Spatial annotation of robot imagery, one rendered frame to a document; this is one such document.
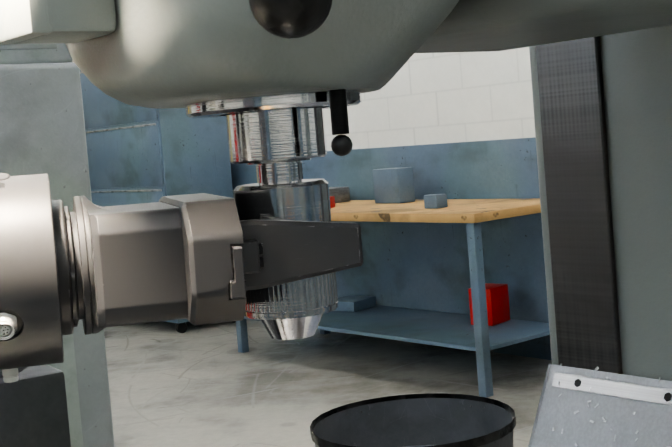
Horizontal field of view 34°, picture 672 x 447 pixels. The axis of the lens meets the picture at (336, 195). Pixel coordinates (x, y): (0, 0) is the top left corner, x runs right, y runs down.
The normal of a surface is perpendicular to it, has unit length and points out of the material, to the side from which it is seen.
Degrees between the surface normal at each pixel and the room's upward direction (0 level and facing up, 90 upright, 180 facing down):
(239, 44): 130
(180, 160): 90
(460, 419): 87
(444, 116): 90
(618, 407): 63
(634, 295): 90
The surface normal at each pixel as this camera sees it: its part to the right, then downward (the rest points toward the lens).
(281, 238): 0.26, 0.03
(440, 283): -0.78, 0.10
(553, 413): -0.73, -0.36
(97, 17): 0.62, -0.01
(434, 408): -0.33, 0.01
